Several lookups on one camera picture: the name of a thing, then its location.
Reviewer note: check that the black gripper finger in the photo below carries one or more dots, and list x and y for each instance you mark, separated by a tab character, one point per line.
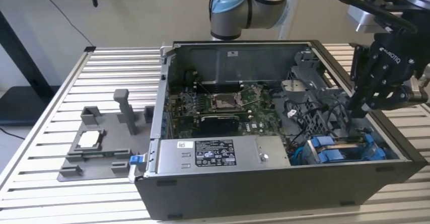
395	98
359	103

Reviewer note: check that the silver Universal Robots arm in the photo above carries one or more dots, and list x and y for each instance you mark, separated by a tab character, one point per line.
231	15

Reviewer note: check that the black table clip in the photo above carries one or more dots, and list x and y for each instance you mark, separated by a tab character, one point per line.
89	49
352	44

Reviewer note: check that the black plastic shroud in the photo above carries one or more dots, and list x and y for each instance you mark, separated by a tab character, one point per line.
302	123

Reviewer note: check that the grey metal drive cage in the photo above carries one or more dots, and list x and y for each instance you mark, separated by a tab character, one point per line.
302	73

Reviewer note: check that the green motherboard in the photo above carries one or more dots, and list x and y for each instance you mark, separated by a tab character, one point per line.
262	123

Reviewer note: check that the silver power supply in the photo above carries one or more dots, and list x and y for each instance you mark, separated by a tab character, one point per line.
248	153

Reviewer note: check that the CPU socket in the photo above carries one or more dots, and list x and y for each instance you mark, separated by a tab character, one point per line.
223	102

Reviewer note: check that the black open PC case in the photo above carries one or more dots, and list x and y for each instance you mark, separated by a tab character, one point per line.
235	196

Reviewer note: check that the blue case latch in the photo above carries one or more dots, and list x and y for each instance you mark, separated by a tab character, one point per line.
135	159

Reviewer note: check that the grey parts rack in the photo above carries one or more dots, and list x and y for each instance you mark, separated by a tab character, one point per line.
111	136

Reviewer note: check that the silver CPU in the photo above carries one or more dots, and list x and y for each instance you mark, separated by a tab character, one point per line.
88	139

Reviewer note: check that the black monitor stand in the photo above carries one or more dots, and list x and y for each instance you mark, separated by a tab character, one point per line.
20	103

